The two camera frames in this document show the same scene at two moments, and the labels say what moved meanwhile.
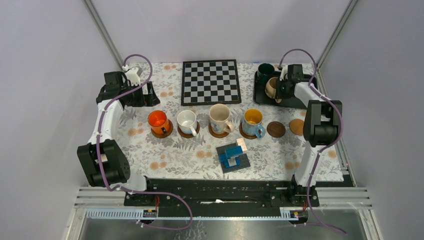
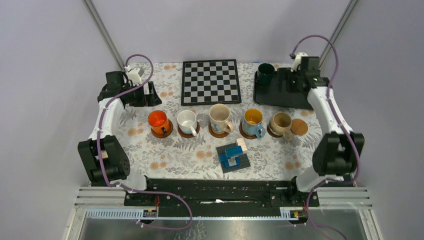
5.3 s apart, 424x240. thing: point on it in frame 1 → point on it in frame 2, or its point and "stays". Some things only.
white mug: x=186 y=120 stays
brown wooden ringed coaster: x=188 y=135 stays
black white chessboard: x=210 y=82 stays
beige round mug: x=270 y=88 → x=280 y=125
